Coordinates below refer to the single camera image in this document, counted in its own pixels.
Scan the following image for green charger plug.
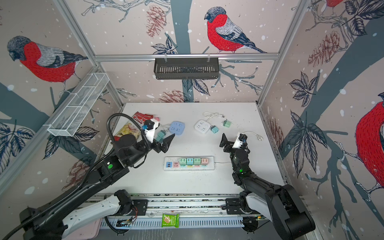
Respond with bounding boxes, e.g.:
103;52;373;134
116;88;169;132
194;158;201;166
179;158;187;166
158;130;167;138
223;120;232;128

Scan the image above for pink USB charger plug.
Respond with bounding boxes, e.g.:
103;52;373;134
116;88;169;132
201;158;209;166

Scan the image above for white multicolour power strip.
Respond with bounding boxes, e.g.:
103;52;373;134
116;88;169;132
163;156;215;171

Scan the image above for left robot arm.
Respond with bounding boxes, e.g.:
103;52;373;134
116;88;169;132
4;113;175;240

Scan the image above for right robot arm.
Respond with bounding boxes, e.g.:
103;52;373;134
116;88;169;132
220;133;316;240

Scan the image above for blue square power socket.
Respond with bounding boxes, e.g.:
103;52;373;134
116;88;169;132
169;121;185;136

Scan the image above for red chips bag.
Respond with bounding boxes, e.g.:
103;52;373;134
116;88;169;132
114;112;154;141

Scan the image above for white square power socket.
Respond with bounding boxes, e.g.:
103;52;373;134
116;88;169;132
194;120;211;134

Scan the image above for green snack packet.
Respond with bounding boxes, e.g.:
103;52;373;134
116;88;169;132
162;214;180;228

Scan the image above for pink tray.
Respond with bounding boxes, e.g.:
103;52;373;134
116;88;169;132
64;219;102;240

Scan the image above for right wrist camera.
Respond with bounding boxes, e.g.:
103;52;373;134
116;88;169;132
232;133;248;149

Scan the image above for white square socket cable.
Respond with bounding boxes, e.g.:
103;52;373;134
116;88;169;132
203;111;225;121

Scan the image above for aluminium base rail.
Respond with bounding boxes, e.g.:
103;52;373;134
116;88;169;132
77;194;310;230

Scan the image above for white wire wall basket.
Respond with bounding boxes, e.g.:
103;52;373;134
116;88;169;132
48;73;110;137

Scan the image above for black wall basket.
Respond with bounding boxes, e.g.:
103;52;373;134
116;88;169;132
154;58;220;80

